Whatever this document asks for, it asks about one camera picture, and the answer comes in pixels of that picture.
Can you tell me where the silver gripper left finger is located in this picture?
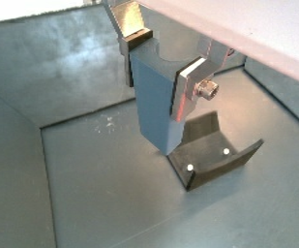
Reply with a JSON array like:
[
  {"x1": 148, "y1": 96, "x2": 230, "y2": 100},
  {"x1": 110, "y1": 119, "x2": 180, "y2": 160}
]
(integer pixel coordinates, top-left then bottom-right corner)
[{"x1": 103, "y1": 0, "x2": 152, "y2": 87}]

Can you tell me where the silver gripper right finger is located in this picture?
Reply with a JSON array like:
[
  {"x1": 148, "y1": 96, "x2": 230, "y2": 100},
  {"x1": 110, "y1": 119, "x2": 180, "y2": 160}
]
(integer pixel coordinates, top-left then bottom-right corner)
[{"x1": 171, "y1": 36, "x2": 234, "y2": 122}]

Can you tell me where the blue arch block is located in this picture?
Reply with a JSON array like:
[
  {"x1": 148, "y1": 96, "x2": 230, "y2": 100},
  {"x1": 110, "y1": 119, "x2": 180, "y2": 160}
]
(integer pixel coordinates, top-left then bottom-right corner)
[{"x1": 130, "y1": 38, "x2": 204, "y2": 156}]

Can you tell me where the black curved holder stand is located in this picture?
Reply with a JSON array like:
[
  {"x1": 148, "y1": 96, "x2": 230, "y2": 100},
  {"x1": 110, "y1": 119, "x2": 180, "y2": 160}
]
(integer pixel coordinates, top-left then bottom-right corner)
[{"x1": 167, "y1": 111, "x2": 264, "y2": 191}]

